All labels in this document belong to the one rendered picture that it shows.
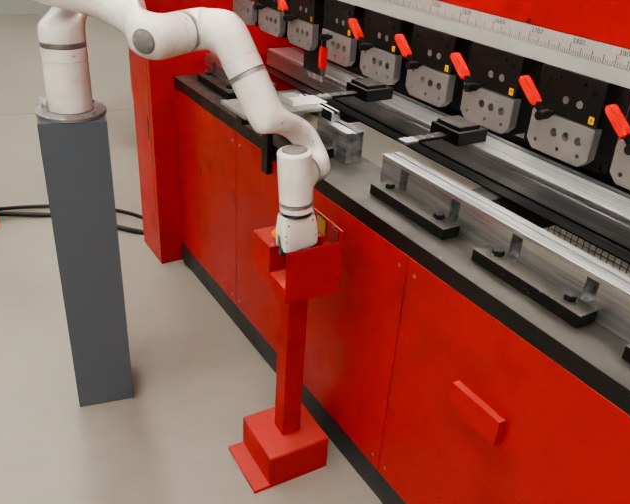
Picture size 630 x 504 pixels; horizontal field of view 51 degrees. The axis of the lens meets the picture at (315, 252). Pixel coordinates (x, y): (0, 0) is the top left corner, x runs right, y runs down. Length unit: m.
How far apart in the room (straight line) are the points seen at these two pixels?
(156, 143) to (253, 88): 1.43
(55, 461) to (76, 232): 0.72
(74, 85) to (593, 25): 1.29
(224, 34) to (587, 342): 1.00
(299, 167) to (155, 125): 1.45
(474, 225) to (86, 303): 1.23
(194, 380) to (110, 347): 0.36
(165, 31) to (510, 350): 1.03
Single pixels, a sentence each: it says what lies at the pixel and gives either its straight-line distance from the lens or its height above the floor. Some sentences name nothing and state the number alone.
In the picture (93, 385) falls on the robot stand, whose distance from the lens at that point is 2.39.
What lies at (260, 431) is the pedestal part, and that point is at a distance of 2.12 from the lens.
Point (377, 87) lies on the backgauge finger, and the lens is 2.26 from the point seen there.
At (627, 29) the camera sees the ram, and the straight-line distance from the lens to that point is 1.29.
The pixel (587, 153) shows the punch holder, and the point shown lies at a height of 1.19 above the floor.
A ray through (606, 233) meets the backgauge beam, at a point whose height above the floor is 0.93.
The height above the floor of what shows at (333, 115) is 0.99.
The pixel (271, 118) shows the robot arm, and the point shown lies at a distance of 1.55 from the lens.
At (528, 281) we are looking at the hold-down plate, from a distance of 1.45.
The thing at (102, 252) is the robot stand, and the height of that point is 0.59.
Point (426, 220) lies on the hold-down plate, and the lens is 1.64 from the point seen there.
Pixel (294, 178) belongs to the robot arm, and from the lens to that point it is 1.55.
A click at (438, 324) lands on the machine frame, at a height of 0.72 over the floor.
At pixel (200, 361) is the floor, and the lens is 2.57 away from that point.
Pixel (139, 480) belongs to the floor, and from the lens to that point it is 2.18.
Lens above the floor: 1.61
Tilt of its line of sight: 29 degrees down
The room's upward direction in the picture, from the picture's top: 4 degrees clockwise
